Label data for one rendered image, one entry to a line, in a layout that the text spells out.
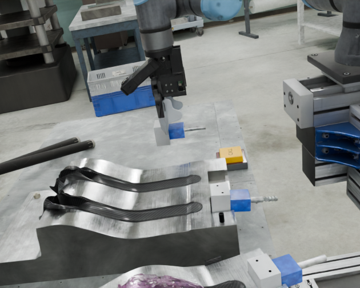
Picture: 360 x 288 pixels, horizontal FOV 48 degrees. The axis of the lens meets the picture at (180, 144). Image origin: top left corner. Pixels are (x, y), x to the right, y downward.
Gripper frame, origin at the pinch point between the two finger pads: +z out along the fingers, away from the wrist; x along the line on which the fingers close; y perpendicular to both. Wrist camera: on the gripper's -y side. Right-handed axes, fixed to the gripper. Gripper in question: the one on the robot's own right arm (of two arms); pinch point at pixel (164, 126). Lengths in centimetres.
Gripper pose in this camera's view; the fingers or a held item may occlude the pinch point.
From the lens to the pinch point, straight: 105.9
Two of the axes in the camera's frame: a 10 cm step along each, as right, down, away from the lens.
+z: 1.5, 8.9, 4.4
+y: 9.9, -1.3, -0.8
